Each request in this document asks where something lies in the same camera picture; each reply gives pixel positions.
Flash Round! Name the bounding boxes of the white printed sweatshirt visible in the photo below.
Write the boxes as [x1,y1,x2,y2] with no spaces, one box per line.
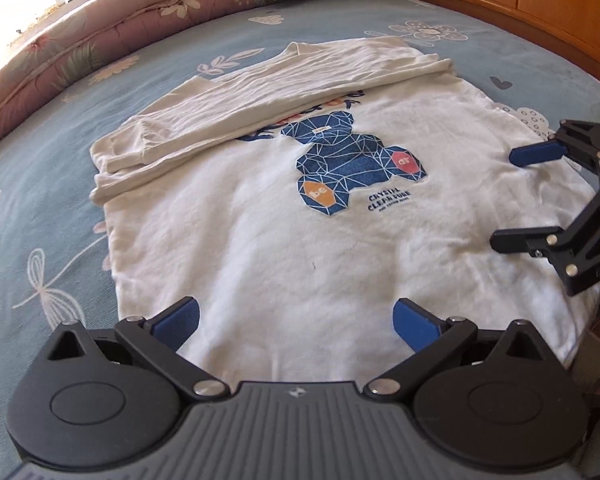
[91,37,600,385]

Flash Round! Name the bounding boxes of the blue patterned bed sheet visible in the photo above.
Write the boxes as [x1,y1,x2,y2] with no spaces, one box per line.
[0,0,600,479]

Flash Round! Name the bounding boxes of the pink floral folded quilt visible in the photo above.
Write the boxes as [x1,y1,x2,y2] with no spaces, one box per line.
[0,0,271,141]

